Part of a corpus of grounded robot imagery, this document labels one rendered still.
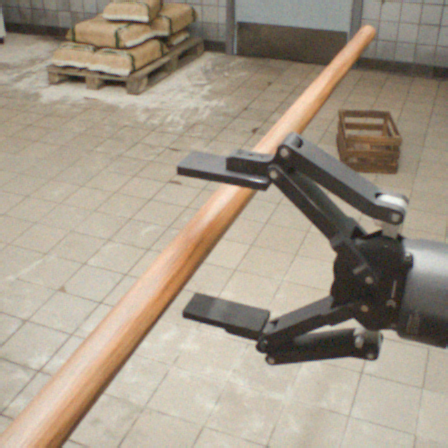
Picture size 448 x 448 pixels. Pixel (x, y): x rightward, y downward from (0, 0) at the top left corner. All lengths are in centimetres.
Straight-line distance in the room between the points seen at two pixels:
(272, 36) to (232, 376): 374
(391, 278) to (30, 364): 183
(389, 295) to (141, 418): 155
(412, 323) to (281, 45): 494
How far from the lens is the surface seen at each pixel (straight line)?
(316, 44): 524
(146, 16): 466
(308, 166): 42
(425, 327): 44
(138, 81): 446
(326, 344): 50
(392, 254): 44
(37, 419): 35
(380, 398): 205
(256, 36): 537
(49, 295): 247
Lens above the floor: 146
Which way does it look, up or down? 31 degrees down
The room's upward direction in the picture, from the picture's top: straight up
